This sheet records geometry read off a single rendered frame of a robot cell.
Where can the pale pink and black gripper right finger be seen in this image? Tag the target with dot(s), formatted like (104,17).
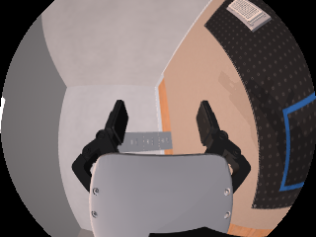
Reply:
(217,142)

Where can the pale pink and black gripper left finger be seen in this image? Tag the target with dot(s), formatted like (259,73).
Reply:
(107,141)

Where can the blue tape outline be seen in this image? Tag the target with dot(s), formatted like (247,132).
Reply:
(285,112)

